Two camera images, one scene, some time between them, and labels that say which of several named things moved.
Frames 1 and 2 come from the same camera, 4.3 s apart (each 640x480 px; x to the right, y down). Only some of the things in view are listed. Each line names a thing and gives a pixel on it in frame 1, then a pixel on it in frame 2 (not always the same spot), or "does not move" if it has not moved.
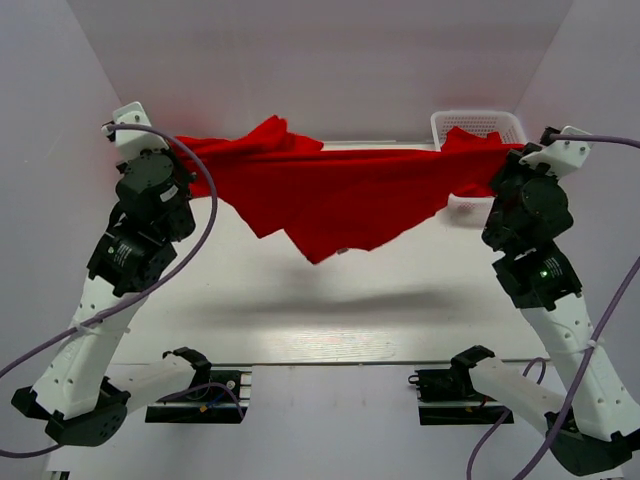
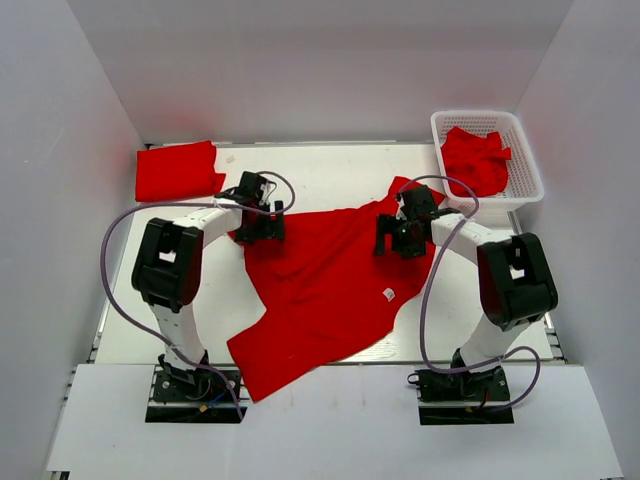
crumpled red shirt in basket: (471, 164) does not move
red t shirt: (323, 199) → (322, 288)
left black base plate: (224, 398) does not move
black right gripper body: (512, 174) → (404, 239)
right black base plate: (447, 397) does not move
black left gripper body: (188, 221) → (263, 229)
